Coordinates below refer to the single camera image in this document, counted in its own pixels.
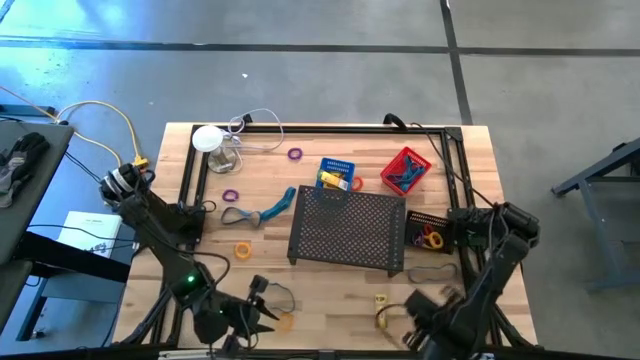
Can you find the small yellow crayon pack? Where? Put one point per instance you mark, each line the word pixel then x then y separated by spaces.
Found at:
pixel 381 302

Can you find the red plastic basket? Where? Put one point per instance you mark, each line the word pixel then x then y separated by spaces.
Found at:
pixel 397 160

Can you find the wide blue rubber band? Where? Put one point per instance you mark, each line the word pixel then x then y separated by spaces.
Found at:
pixel 412 172

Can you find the grey side table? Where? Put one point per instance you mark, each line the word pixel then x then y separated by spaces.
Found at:
pixel 35 210

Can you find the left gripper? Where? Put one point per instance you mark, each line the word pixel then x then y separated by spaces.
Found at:
pixel 235 320

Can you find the blue-grey metal table frame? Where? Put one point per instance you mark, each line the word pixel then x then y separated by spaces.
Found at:
pixel 600 240

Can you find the white booklet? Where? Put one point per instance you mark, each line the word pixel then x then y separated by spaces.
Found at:
pixel 90 230

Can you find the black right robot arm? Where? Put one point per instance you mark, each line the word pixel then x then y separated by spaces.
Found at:
pixel 500 260

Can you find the blue plastic basket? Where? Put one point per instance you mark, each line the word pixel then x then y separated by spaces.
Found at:
pixel 336 165

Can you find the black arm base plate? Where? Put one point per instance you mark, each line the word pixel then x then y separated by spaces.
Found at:
pixel 192 232

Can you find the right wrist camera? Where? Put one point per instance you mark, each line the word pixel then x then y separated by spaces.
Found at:
pixel 414 302

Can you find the grey work gloves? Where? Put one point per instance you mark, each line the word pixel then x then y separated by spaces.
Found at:
pixel 22 160

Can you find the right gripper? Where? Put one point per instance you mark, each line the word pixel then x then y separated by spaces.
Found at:
pixel 440 320

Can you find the black perforated metal shelf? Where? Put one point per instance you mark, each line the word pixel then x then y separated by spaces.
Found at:
pixel 350 230

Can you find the black mesh basket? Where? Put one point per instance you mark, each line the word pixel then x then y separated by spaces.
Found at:
pixel 415 219

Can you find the grey-blue rubber band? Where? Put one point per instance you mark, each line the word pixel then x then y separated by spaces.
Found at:
pixel 256 218

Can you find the white round disc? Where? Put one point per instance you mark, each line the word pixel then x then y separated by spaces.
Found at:
pixel 207 138

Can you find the silver metal bracket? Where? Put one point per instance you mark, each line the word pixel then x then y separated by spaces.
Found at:
pixel 485 356
pixel 185 355

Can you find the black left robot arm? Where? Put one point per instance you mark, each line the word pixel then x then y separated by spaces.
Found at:
pixel 165 240

